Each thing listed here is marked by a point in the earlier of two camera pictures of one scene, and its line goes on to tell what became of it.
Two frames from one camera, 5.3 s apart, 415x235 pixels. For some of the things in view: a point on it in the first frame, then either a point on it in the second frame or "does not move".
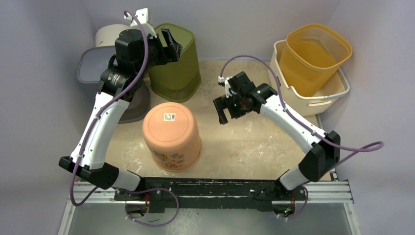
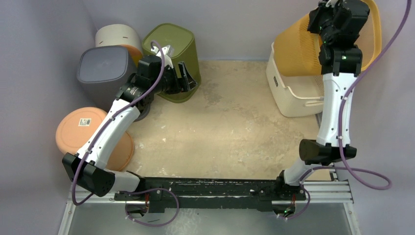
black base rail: x=248 y=194 does not move
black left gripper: x=168 y=54 to x=184 y=83
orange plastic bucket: x=172 y=132 to x=76 y=129
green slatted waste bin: x=177 y=80 does not move
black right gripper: x=229 y=104 to x=316 y=18
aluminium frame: x=336 y=191 does not move
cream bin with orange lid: x=106 y=35 does not move
